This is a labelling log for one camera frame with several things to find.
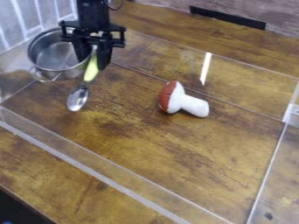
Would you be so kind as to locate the black bar on table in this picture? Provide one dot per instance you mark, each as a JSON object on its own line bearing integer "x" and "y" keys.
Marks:
{"x": 228, "y": 18}

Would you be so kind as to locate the red white toy mushroom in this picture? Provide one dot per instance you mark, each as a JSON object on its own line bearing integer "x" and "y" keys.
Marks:
{"x": 174, "y": 99}

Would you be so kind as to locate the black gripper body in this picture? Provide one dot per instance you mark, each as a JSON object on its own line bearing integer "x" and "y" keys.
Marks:
{"x": 94, "y": 20}

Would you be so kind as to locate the clear acrylic enclosure wall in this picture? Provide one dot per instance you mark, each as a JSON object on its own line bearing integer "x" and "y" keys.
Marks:
{"x": 192, "y": 167}

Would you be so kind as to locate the small steel pot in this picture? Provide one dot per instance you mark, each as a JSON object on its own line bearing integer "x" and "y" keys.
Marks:
{"x": 53, "y": 58}

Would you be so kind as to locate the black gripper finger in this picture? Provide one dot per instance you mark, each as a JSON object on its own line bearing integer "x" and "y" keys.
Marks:
{"x": 82, "y": 48}
{"x": 104, "y": 54}

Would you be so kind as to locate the green handled metal spoon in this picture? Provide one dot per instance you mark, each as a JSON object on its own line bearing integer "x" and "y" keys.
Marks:
{"x": 79, "y": 95}

